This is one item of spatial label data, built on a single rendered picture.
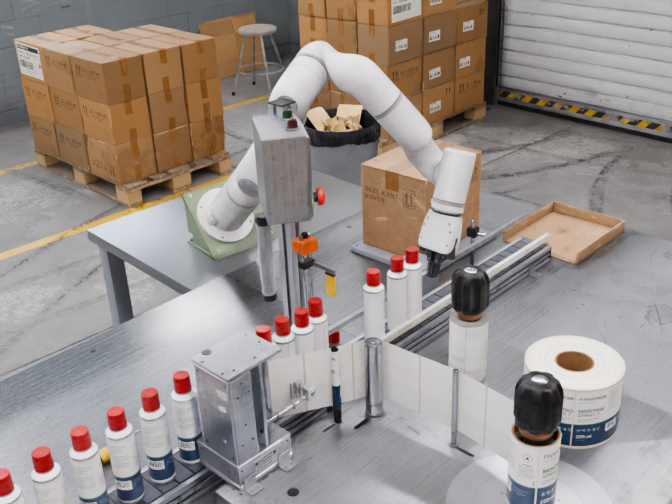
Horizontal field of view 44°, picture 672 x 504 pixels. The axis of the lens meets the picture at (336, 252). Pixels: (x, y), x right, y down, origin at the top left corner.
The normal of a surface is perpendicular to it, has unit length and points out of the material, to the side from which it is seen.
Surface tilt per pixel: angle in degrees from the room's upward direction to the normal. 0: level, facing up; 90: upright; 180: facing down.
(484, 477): 0
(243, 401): 90
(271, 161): 90
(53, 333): 0
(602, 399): 90
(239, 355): 0
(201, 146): 93
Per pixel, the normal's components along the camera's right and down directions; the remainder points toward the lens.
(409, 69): 0.72, 0.24
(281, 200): 0.20, 0.43
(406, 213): -0.65, 0.36
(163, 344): -0.04, -0.90
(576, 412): -0.18, 0.44
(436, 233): -0.66, 0.01
